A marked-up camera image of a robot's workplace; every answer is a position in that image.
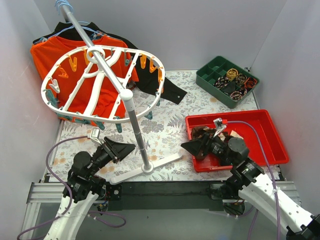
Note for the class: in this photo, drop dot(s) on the orange t-shirt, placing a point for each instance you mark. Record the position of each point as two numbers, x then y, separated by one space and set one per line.
46 54

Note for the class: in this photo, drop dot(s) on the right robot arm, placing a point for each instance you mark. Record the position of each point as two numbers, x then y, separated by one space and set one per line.
249 182

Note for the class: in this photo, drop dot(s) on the black garment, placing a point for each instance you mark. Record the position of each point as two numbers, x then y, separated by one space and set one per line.
147 81

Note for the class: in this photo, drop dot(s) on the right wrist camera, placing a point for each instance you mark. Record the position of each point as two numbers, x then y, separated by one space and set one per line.
220 125

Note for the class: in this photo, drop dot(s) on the blue wire hanger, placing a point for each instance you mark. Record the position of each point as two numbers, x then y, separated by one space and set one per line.
72 22

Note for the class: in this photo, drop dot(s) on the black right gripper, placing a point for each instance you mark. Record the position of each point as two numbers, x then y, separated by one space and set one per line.
206 144

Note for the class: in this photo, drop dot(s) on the floral rolled sock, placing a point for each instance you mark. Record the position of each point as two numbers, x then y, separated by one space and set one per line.
221 83

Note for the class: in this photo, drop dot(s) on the silver stand pole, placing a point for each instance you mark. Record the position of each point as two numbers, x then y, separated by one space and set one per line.
126 95

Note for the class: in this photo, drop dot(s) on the aluminium frame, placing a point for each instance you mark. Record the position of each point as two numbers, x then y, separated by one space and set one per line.
248 182

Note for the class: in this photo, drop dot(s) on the red plastic tray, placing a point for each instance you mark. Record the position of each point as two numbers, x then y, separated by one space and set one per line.
255 126

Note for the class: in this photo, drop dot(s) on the orange rolled sock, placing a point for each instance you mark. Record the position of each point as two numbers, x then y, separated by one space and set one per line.
250 83

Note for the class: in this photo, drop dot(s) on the white oval clip hanger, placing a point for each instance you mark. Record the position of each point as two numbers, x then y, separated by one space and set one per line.
111 55

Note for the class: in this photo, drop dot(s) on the floral table mat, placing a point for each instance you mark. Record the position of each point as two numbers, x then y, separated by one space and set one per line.
163 135

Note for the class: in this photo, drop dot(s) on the green compartment box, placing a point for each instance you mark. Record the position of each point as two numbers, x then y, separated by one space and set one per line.
234 93

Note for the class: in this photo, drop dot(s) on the yellow rolled sock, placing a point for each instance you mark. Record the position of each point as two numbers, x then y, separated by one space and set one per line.
231 74

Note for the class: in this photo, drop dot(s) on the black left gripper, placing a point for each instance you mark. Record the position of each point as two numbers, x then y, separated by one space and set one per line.
110 150

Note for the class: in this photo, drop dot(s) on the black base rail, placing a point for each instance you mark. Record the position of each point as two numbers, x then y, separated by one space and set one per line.
163 195

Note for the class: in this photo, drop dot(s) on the white stand base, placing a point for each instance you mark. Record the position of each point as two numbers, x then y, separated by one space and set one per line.
142 170

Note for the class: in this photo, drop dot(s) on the dark navy sock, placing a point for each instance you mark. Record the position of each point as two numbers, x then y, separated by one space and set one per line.
224 136

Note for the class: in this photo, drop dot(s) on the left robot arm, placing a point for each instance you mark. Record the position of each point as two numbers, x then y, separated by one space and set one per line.
83 187

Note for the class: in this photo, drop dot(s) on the navy sock red cuff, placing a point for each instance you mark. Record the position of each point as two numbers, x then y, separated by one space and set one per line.
235 134

